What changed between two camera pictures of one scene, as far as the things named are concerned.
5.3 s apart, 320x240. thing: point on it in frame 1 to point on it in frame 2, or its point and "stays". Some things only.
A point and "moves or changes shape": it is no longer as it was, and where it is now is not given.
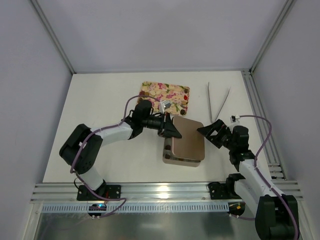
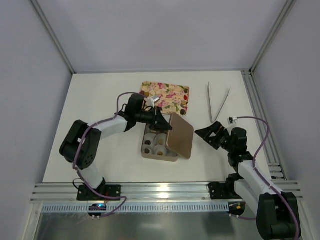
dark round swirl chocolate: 182,112 stays
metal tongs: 209,99 stays
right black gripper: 220,134 stays
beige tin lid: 191,145 moves or changes shape
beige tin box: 176,161 to 154,146
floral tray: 179,95 stays
